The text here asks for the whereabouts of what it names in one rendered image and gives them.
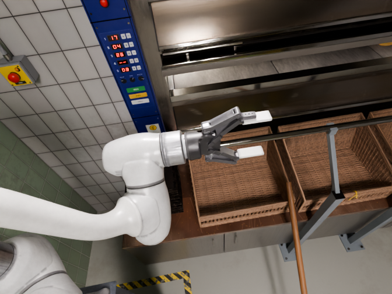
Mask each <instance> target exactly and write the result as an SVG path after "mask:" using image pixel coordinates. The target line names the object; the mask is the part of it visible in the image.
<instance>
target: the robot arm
mask: <svg viewBox="0 0 392 294"><path fill-rule="evenodd" d="M234 113H235V114H234ZM265 121H272V117H271V115H270V112H269V111H260V112H255V111H251V112H245V113H241V112H240V110H239V108H238V107H234V108H232V109H230V110H228V111H226V112H224V113H223V114H221V115H219V116H217V117H215V118H213V119H211V120H209V121H204V122H202V123H201V128H202V132H198V131H189V132H185V133H184V135H182V132H181V131H180V130H178V131H171V132H163V133H158V134H156V133H150V132H144V133H138V134H132V135H127V136H125V137H122V138H119V139H116V140H113V141H111V142H109V143H107V144H106V145H105V147H104V148H103V152H102V163H103V167H104V169H105V171H107V172H109V173H110V174H113V175H115V176H122V177H123V179H124V181H125V185H126V188H127V192H126V193H125V194H124V195H123V196H122V197H121V198H119V199H118V201H117V205H116V207H115V208H114V209H113V210H111V211H110V212H108V213H104V214H100V215H95V214H90V213H86V212H82V211H78V210H75V209H72V208H68V207H65V206H62V205H58V204H55V203H52V202H49V201H45V200H43V199H39V198H36V197H32V196H29V195H26V194H22V193H20V192H16V191H12V190H8V189H5V188H0V228H7V229H14V230H21V231H25V232H32V233H22V234H19V235H16V236H13V237H12V238H10V239H7V240H4V241H0V294H83V293H82V291H81V290H80V289H79V288H78V287H77V286H76V284H75V283H74V282H73V280H72V279H71V278H70V277H69V276H68V274H67V272H66V269H65V267H64V265H63V262H62V260H61V259H60V257H59V255H58V253H57V252H56V250H55V248H54V247H53V246H52V244H51V243H50V242H49V241H48V240H47V239H46V238H45V237H43V236H40V235H38V234H34V233H39V234H43V235H50V236H57V237H64V238H68V239H75V240H88V241H95V240H104V239H109V238H112V237H116V236H119V235H123V234H128V235H130V236H132V237H135V238H136V239H137V240H138V241H139V242H141V243H142V244H144V245H149V246H152V245H156V244H158V243H160V242H162V241H163V240H164V239H165V238H166V236H167V235H168V234H169V231H170V227H171V221H172V214H171V206H170V198H169V192H168V189H167V186H166V182H165V176H164V167H169V166H174V165H182V164H185V163H186V159H187V158H188V160H195V159H200V158H201V157H202V155H204V156H205V161H206V162H219V163H228V164H233V165H235V164H237V161H238V160H240V159H242V158H249V157H253V156H260V155H264V152H263V149H262V147H261V146H254V147H249V148H242V149H238V150H232V149H229V148H226V147H224V146H221V139H222V137H223V136H224V135H225V134H226V133H228V132H229V131H230V130H232V129H234V127H236V126H238V125H239V124H240V123H242V124H243V125H246V124H253V123H261V122H265ZM231 159H232V160H231Z"/></svg>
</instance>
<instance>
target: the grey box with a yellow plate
mask: <svg viewBox="0 0 392 294"><path fill-rule="evenodd" d="M12 59H13V60H12V61H9V62H8V61H7V60H6V59H5V58H1V60H0V73H1V75H2V76H3V77H4V78H5V79H6V80H7V81H8V82H9V84H10V85H11V86H12V87H15V86H22V85H29V84H34V83H35V82H36V80H37V78H38V77H39V73H38V72H37V71H36V69H35V68H34V66H33V65H32V64H31V62H30V61H29V60H28V58H27V57H26V56H25V55H18V56H13V57H12ZM16 67H17V68H19V69H20V72H18V71H15V68H16ZM10 73H16V74H18V75H19V76H20V81H19V82H18V83H13V82H11V81H10V80H9V79H8V75H9V74H10Z"/></svg>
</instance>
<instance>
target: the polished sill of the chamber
mask: <svg viewBox="0 0 392 294"><path fill-rule="evenodd" d="M387 69H392V57H384V58H377V59H370V60H365V61H358V62H350V63H346V64H339V65H331V66H324V67H319V68H312V69H304V70H300V71H293V72H285V73H278V74H273V75H266V76H259V77H254V78H247V79H239V80H232V81H227V82H220V83H213V84H208V85H201V86H193V87H186V88H181V89H174V90H169V94H170V101H171V102H179V101H183V100H191V99H198V98H203V97H210V96H217V95H225V94H229V93H237V92H244V91H249V90H256V89H263V88H271V87H275V86H283V85H290V84H294V83H302V82H309V81H317V80H321V79H328V78H336V77H340V76H348V75H355V74H362V73H367V72H374V71H382V70H387Z"/></svg>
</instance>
